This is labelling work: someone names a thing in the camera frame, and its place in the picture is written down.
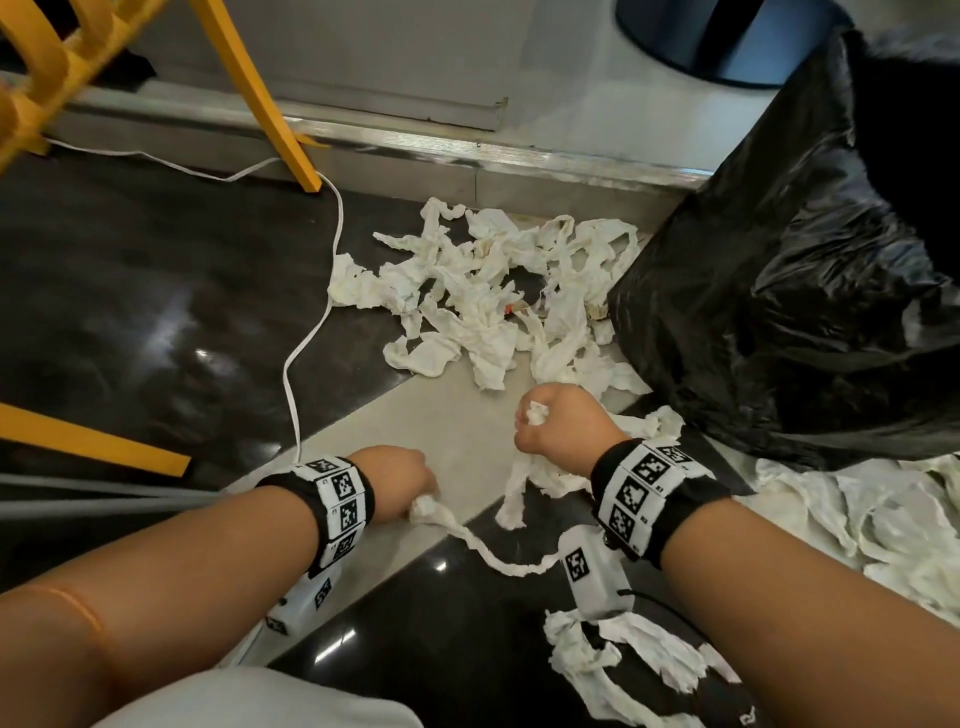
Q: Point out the grey metal rods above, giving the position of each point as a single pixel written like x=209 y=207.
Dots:
x=97 y=508

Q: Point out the metal floor threshold strip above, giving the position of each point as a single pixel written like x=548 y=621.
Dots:
x=420 y=146

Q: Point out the yellow chair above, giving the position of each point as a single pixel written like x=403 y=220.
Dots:
x=67 y=60

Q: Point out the person's left forearm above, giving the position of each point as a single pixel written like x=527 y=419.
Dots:
x=172 y=577

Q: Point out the person's right fingers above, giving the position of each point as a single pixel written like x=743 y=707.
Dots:
x=525 y=435

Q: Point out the person's left hand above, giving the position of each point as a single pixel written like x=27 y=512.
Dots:
x=394 y=480

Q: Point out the orange rubber band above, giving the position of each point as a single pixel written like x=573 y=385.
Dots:
x=79 y=604

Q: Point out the long twisted white tissue strip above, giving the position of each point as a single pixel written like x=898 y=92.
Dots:
x=480 y=551

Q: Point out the person's left fingers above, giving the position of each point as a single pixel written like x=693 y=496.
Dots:
x=426 y=486

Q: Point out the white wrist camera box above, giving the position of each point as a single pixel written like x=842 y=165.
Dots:
x=596 y=574
x=307 y=600

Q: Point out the pile of white tissue strips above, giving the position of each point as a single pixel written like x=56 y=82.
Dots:
x=480 y=300

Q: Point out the white tissue wad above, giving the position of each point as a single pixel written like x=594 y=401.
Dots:
x=536 y=472

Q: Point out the torn white tissue strips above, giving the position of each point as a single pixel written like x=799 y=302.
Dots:
x=600 y=667

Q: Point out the person's right forearm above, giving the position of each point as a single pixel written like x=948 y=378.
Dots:
x=810 y=622

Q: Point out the black marker wristband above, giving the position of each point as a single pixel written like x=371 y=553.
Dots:
x=341 y=499
x=645 y=487

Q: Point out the small white tissue piece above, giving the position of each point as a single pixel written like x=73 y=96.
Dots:
x=660 y=424

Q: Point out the person's white garment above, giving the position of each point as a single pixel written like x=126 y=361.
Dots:
x=262 y=701

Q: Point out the dark round table base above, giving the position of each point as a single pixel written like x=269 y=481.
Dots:
x=720 y=37

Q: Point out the person's right hand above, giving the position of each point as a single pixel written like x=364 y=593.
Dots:
x=570 y=431

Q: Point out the black plastic garbage bag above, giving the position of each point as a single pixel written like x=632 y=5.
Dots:
x=810 y=285

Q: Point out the heap of white tissue sheets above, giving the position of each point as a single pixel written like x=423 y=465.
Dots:
x=870 y=517

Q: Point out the small orange scrap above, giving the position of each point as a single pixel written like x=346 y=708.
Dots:
x=516 y=307

